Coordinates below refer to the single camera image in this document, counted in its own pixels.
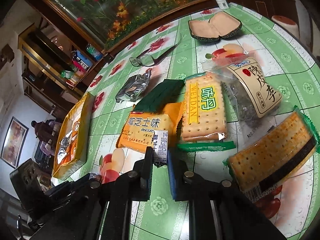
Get small white snack stick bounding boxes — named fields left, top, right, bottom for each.
left=153, top=130, right=168, bottom=168

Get Weidan green cracker pack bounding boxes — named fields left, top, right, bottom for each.
left=177, top=73, right=235, bottom=152

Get silver foil snack packet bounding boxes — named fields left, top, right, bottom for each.
left=115, top=68, right=152, bottom=103

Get green fruit pattern tablecloth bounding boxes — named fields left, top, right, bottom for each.
left=66, top=3, right=319, bottom=239

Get orange cheese biscuit pack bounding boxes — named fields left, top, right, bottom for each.
left=116, top=102, right=183, bottom=153

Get yellow cardboard snack box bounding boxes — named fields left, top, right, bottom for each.
left=52, top=92, right=95, bottom=180

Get black band cracker pack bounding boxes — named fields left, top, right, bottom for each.
left=225, top=107, right=319, bottom=203

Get dark green snack packet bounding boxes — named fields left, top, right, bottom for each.
left=133, top=79, right=185, bottom=113

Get clear plum candy bag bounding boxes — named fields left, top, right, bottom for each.
left=201, top=53, right=289, bottom=140

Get black eyeglasses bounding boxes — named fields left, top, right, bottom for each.
left=129, top=35, right=183, bottom=67

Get blue box on shelf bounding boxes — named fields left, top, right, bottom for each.
left=74, top=50, right=93, bottom=70

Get open glasses case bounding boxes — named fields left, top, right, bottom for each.
left=188, top=11, right=242, bottom=42

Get dark wooden cabinet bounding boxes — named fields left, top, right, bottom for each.
left=25, top=0, right=299, bottom=98

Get flower garden mural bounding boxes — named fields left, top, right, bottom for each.
left=39, top=0, right=246, bottom=51

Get framed wall painting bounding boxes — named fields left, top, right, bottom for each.
left=1, top=116, right=29, bottom=168

